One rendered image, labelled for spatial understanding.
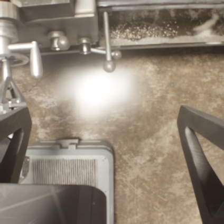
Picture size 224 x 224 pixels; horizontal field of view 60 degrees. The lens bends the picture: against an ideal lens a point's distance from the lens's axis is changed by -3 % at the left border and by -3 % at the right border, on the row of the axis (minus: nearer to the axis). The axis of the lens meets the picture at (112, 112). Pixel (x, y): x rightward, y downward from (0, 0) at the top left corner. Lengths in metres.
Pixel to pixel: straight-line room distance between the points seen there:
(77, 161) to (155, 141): 0.54
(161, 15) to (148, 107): 0.59
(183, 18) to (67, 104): 0.82
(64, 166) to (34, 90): 0.54
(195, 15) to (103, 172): 0.88
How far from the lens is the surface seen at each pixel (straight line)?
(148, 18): 0.96
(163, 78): 1.34
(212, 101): 1.46
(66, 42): 0.51
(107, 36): 0.67
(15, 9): 0.46
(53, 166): 1.13
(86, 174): 1.11
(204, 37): 1.02
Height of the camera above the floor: 1.28
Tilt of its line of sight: 85 degrees down
